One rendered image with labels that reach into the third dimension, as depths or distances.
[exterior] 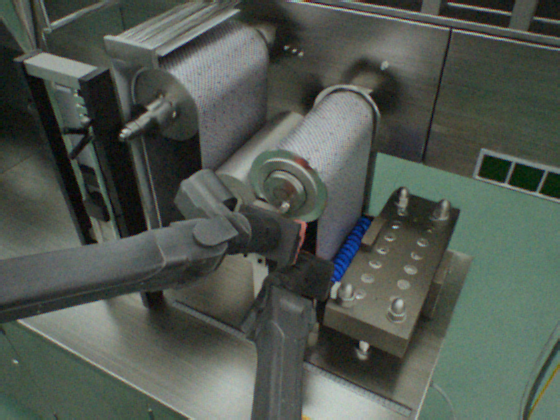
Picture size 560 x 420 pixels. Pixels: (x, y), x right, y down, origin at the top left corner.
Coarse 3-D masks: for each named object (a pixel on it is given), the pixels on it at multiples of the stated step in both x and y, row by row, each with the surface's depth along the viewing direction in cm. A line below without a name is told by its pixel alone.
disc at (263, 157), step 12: (264, 156) 83; (276, 156) 82; (288, 156) 81; (300, 156) 80; (252, 168) 86; (312, 168) 80; (252, 180) 88; (324, 192) 81; (324, 204) 83; (288, 216) 89; (300, 216) 88; (312, 216) 86
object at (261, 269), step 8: (256, 200) 89; (272, 208) 88; (248, 256) 91; (256, 256) 90; (256, 264) 95; (264, 264) 90; (272, 264) 96; (256, 272) 97; (264, 272) 96; (272, 272) 97; (256, 280) 98; (256, 288) 100
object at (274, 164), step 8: (352, 96) 98; (272, 160) 82; (280, 160) 81; (264, 168) 84; (272, 168) 83; (280, 168) 83; (288, 168) 82; (296, 168) 81; (264, 176) 85; (304, 176) 81; (304, 184) 82; (312, 184) 81; (312, 192) 82; (312, 200) 83; (304, 208) 85; (312, 208) 84
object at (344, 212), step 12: (360, 168) 100; (360, 180) 103; (348, 192) 98; (360, 192) 106; (336, 204) 93; (348, 204) 101; (360, 204) 110; (324, 216) 88; (336, 216) 95; (348, 216) 104; (324, 228) 90; (336, 228) 98; (348, 228) 107; (324, 240) 93; (336, 240) 101; (324, 252) 96; (336, 252) 104
